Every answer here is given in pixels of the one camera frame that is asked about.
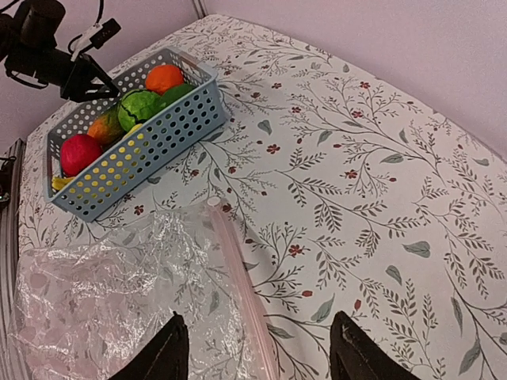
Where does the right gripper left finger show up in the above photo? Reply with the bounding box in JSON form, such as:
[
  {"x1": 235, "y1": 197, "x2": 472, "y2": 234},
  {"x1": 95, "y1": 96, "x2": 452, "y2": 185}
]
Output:
[{"x1": 110, "y1": 312, "x2": 189, "y2": 380}]

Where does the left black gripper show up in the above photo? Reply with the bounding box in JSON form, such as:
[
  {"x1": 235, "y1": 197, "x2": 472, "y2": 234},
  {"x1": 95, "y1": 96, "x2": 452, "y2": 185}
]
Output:
[{"x1": 60, "y1": 54, "x2": 119, "y2": 101}]

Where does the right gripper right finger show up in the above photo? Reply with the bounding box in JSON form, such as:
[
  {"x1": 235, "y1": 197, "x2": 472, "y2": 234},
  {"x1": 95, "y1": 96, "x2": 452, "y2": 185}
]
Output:
[{"x1": 330, "y1": 311, "x2": 419, "y2": 380}]

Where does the green toy watermelon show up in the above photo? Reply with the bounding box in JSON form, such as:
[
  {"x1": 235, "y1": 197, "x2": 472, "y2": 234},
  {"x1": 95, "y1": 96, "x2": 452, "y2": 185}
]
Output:
[{"x1": 117, "y1": 89, "x2": 162, "y2": 132}]

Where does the red toy apple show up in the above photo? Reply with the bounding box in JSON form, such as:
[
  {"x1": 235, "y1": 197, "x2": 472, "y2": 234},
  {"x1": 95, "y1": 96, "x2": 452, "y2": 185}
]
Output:
[{"x1": 60, "y1": 135, "x2": 102, "y2": 177}]

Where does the blue plastic basket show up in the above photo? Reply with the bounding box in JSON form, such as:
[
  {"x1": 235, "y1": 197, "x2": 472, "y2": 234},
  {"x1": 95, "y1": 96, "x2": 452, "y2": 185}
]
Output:
[{"x1": 43, "y1": 47, "x2": 227, "y2": 222}]

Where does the clear zip top bag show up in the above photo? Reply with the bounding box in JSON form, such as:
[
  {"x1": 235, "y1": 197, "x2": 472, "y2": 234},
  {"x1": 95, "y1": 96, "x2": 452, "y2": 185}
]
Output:
[{"x1": 8, "y1": 197, "x2": 280, "y2": 379}]

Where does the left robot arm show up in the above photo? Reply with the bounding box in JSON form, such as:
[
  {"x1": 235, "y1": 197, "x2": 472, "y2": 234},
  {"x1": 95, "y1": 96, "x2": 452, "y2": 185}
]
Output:
[{"x1": 1, "y1": 1, "x2": 121, "y2": 103}]

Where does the green orange toy mango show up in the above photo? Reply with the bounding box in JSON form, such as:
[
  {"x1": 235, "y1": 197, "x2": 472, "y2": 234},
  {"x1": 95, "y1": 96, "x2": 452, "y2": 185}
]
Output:
[{"x1": 87, "y1": 109, "x2": 125, "y2": 146}]

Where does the orange toy fruit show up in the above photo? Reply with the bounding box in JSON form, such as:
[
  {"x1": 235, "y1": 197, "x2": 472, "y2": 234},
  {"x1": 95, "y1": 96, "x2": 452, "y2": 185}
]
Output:
[{"x1": 145, "y1": 65, "x2": 185, "y2": 95}]

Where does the yellow toy banana bunch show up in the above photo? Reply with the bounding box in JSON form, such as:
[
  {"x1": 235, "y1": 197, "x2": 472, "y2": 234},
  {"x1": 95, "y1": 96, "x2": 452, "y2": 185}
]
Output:
[{"x1": 51, "y1": 123, "x2": 144, "y2": 196}]

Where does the floral tablecloth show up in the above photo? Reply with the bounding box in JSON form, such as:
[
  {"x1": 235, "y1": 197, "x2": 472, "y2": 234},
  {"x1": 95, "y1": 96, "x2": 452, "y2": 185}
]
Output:
[{"x1": 19, "y1": 15, "x2": 506, "y2": 379}]

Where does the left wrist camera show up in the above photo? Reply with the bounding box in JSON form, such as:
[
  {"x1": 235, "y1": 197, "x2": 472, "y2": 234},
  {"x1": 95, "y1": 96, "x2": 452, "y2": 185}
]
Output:
[{"x1": 67, "y1": 18, "x2": 121, "y2": 60}]

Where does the left aluminium frame post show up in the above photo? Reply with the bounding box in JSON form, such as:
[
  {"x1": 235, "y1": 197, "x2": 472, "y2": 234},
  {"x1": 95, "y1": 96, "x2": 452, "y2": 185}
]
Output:
[{"x1": 192, "y1": 0, "x2": 207, "y2": 19}]

